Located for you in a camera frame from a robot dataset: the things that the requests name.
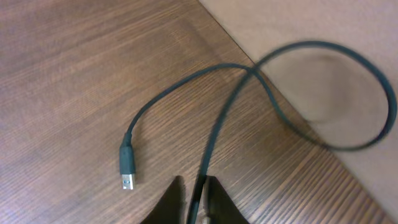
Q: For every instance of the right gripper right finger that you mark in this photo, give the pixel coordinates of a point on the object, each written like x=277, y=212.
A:
x=220, y=208

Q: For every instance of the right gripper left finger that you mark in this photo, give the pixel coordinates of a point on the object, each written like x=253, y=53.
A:
x=169, y=209

